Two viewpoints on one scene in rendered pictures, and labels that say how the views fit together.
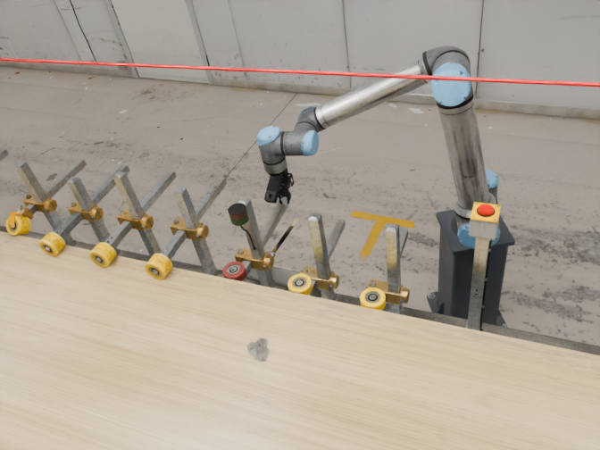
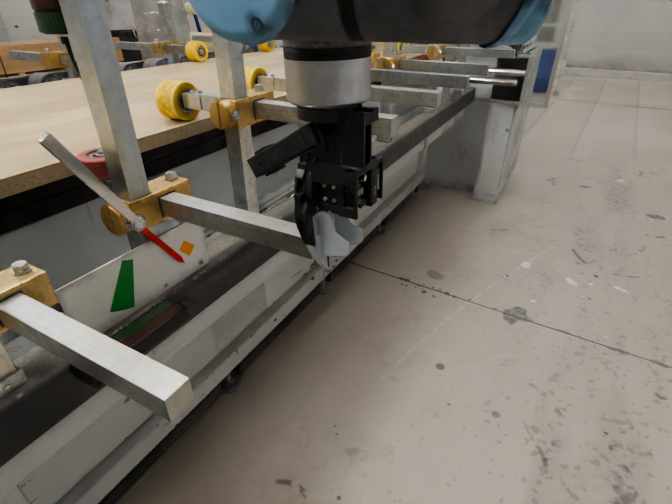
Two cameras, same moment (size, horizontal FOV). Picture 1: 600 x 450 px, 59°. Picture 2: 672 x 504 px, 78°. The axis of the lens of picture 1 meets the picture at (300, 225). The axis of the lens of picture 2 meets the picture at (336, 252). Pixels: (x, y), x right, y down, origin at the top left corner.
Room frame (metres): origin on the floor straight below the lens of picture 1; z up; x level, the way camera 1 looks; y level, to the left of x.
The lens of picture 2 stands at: (1.71, -0.42, 1.12)
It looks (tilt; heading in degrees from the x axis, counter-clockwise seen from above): 31 degrees down; 90
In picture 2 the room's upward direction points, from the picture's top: straight up
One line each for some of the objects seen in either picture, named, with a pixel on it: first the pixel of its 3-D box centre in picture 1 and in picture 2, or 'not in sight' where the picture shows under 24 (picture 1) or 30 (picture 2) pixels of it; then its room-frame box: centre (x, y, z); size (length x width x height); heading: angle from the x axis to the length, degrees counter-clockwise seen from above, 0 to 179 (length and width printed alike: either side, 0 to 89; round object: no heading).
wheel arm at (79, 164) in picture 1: (56, 186); (429, 66); (2.02, 1.02, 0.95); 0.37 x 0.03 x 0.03; 151
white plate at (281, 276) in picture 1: (275, 274); (146, 274); (1.41, 0.13, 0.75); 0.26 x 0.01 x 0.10; 61
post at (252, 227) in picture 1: (257, 250); (128, 177); (1.41, 0.17, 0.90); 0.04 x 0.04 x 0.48; 61
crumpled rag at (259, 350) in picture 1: (257, 347); not in sight; (0.97, 0.20, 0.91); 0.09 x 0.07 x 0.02; 5
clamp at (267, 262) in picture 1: (254, 260); (147, 204); (1.41, 0.19, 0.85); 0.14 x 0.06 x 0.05; 61
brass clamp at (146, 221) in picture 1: (136, 220); not in sight; (1.66, 0.62, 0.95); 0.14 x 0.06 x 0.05; 61
